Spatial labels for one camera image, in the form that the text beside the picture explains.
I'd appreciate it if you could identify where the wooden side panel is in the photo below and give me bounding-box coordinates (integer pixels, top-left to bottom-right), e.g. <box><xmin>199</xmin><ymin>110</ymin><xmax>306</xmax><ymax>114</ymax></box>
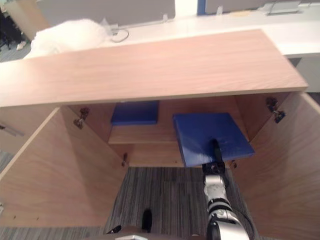
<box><xmin>4</xmin><ymin>0</ymin><xmax>51</xmax><ymax>41</ymax></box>

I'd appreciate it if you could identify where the grey desk tray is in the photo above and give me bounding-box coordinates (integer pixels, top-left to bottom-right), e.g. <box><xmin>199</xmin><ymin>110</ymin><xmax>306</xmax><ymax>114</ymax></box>
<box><xmin>264</xmin><ymin>0</ymin><xmax>302</xmax><ymax>17</ymax></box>

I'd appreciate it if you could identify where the wooden cabinet shelf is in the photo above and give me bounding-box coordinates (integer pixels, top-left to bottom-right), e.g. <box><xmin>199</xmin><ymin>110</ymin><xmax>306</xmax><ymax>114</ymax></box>
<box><xmin>107</xmin><ymin>100</ymin><xmax>181</xmax><ymax>146</ymax></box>

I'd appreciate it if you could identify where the grey desk partition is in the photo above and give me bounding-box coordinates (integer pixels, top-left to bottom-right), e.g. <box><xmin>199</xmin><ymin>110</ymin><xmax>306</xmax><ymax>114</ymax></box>
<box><xmin>203</xmin><ymin>0</ymin><xmax>277</xmax><ymax>15</ymax></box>
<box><xmin>36</xmin><ymin>0</ymin><xmax>177</xmax><ymax>28</ymax></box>

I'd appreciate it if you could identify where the wooden cabinet door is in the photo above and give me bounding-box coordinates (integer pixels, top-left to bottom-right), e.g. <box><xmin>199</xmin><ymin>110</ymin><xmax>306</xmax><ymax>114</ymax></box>
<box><xmin>0</xmin><ymin>107</ymin><xmax>129</xmax><ymax>229</ymax></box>
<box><xmin>231</xmin><ymin>92</ymin><xmax>320</xmax><ymax>240</ymax></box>

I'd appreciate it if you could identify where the black office chair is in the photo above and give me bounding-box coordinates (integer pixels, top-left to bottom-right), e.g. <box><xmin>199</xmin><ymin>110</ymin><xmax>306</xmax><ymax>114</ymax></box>
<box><xmin>0</xmin><ymin>6</ymin><xmax>26</xmax><ymax>49</ymax></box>

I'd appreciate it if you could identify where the white office desk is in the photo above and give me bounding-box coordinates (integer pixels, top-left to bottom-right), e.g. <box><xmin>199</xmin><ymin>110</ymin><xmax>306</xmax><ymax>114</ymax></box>
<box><xmin>0</xmin><ymin>9</ymin><xmax>320</xmax><ymax>64</ymax></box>

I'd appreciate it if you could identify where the light wooden cabinet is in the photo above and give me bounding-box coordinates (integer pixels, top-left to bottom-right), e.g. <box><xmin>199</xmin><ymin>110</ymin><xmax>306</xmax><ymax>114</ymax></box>
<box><xmin>0</xmin><ymin>28</ymin><xmax>309</xmax><ymax>169</ymax></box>

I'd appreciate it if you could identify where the grey cable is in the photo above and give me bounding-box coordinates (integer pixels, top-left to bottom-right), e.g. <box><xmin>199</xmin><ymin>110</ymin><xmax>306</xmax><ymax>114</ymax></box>
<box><xmin>110</xmin><ymin>27</ymin><xmax>130</xmax><ymax>44</ymax></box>

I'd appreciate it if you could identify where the blue partition post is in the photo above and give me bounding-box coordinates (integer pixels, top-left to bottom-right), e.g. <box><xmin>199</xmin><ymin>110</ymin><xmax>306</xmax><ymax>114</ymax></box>
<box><xmin>196</xmin><ymin>0</ymin><xmax>206</xmax><ymax>16</ymax></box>

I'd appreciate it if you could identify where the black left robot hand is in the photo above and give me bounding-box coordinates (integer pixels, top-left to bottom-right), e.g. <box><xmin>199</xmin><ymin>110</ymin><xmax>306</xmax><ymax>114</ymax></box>
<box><xmin>104</xmin><ymin>224</ymin><xmax>123</xmax><ymax>235</ymax></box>

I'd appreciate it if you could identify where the white fluffy bundle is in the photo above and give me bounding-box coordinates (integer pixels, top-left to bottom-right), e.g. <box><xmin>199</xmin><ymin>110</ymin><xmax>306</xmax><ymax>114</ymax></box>
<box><xmin>23</xmin><ymin>18</ymin><xmax>111</xmax><ymax>60</ymax></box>

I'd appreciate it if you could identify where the blue folder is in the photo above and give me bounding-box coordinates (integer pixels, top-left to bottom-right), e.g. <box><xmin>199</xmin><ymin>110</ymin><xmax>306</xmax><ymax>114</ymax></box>
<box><xmin>110</xmin><ymin>100</ymin><xmax>160</xmax><ymax>127</ymax></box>
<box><xmin>172</xmin><ymin>112</ymin><xmax>256</xmax><ymax>168</ymax></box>

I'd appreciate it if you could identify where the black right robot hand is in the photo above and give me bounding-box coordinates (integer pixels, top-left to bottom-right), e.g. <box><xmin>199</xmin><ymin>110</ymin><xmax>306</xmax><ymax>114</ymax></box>
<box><xmin>201</xmin><ymin>138</ymin><xmax>227</xmax><ymax>176</ymax></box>

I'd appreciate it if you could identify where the silver cabinet handle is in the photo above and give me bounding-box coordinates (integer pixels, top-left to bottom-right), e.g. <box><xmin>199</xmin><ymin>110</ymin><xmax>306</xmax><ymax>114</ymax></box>
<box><xmin>0</xmin><ymin>124</ymin><xmax>25</xmax><ymax>137</ymax></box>

